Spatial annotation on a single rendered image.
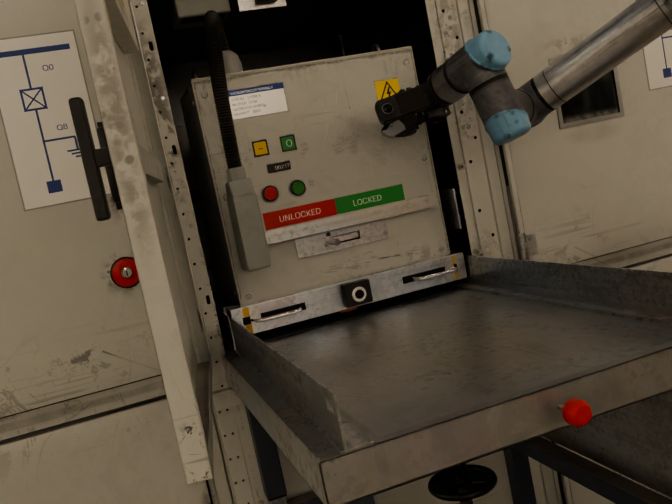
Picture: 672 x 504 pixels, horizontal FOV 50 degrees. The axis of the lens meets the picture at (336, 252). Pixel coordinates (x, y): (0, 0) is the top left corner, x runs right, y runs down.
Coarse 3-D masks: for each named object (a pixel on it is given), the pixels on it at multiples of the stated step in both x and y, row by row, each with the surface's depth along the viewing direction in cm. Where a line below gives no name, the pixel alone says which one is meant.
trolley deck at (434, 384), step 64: (384, 320) 144; (448, 320) 133; (512, 320) 123; (576, 320) 114; (256, 384) 115; (384, 384) 101; (448, 384) 96; (512, 384) 91; (576, 384) 88; (640, 384) 91; (320, 448) 82; (384, 448) 81; (448, 448) 83
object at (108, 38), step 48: (96, 0) 76; (96, 48) 76; (96, 96) 77; (144, 96) 137; (144, 144) 129; (96, 192) 81; (144, 192) 78; (144, 240) 78; (144, 288) 79; (192, 288) 141; (192, 384) 81; (192, 432) 81; (192, 480) 81
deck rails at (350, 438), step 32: (480, 256) 156; (480, 288) 155; (512, 288) 146; (544, 288) 135; (576, 288) 126; (608, 288) 117; (640, 288) 110; (640, 320) 107; (256, 352) 121; (288, 384) 101; (320, 384) 83; (320, 416) 87; (352, 448) 79
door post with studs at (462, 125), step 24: (432, 0) 155; (432, 24) 155; (456, 24) 156; (456, 48) 156; (456, 120) 157; (456, 144) 158; (480, 144) 159; (456, 168) 158; (480, 168) 159; (480, 192) 160; (480, 216) 160; (480, 240) 160; (528, 456) 166
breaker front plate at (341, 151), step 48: (288, 96) 149; (336, 96) 153; (240, 144) 147; (336, 144) 153; (384, 144) 156; (288, 192) 150; (336, 192) 153; (432, 192) 160; (288, 240) 150; (384, 240) 157; (432, 240) 161; (240, 288) 148; (288, 288) 151
